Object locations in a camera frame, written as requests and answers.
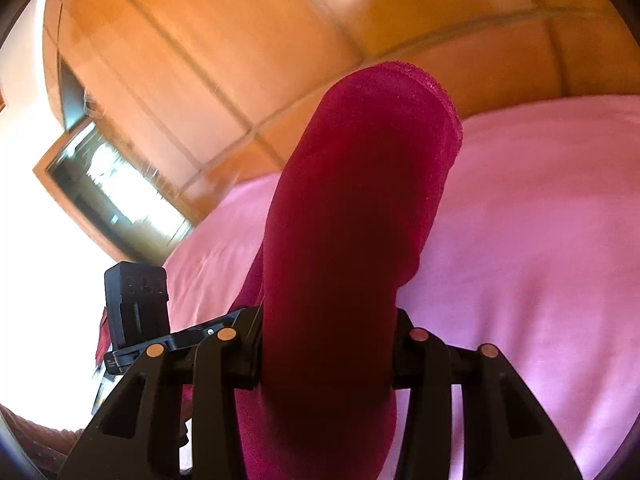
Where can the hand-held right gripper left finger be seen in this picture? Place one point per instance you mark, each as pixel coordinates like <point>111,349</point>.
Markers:
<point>246,360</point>

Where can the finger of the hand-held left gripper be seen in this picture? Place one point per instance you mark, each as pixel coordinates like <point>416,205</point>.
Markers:
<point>185,336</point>

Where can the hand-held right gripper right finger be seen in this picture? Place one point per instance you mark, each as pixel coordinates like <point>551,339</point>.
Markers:
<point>407,365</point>

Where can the dark red towel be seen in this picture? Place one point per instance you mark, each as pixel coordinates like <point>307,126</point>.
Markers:
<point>350,210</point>

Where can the wood framed mirror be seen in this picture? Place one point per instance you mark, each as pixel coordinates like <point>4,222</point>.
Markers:
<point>115,185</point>

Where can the pink bed sheet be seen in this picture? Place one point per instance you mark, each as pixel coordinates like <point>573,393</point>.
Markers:
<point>525,235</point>

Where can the wooden wardrobe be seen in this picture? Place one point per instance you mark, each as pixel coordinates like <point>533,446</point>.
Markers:
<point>250,50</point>

